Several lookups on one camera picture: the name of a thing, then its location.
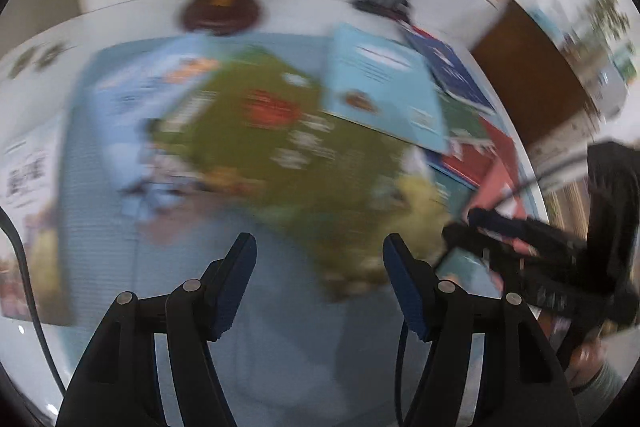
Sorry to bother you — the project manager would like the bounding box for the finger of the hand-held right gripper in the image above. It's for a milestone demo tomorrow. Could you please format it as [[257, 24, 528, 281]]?
[[467, 207, 587, 258], [442, 224, 526, 273]]

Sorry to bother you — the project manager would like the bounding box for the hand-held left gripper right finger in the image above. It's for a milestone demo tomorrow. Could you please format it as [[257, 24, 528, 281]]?
[[382, 233, 583, 427]]

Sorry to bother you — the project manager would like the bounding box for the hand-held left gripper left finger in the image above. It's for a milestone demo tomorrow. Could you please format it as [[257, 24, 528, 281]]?
[[56, 232, 258, 427]]

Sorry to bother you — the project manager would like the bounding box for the yellow green book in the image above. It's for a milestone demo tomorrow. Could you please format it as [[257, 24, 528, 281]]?
[[280, 172, 453, 305]]

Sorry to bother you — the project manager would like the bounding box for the red cartoon boy book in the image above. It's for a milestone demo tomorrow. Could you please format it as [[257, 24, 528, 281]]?
[[430, 119, 521, 190]]

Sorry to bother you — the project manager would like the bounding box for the navy blue book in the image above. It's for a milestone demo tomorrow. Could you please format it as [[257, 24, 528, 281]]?
[[404, 29, 497, 115]]

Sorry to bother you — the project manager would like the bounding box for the olive green butterfly book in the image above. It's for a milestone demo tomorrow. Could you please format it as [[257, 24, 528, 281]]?
[[147, 49, 426, 228]]

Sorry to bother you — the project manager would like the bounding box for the light cyan book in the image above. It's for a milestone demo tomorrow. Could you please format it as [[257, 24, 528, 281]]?
[[320, 23, 451, 154]]

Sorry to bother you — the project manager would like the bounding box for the pale blue cartoon scholar book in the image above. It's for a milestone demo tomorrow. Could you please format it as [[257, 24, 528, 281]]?
[[92, 37, 223, 228]]

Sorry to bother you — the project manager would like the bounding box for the person's right forearm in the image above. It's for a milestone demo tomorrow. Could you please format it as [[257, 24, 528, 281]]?
[[570, 359, 632, 405]]

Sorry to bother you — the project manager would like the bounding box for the person's right hand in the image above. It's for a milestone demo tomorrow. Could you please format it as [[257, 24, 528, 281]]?
[[567, 339, 608, 385]]

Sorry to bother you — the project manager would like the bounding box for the blue quilted mat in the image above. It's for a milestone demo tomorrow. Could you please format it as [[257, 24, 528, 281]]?
[[59, 32, 506, 427]]

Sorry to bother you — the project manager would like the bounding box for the brown wooden cabinet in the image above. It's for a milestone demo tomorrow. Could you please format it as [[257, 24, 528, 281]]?
[[470, 0, 603, 148]]

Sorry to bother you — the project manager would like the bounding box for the printed paper sheet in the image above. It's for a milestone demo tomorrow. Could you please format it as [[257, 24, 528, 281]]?
[[0, 137, 76, 324]]

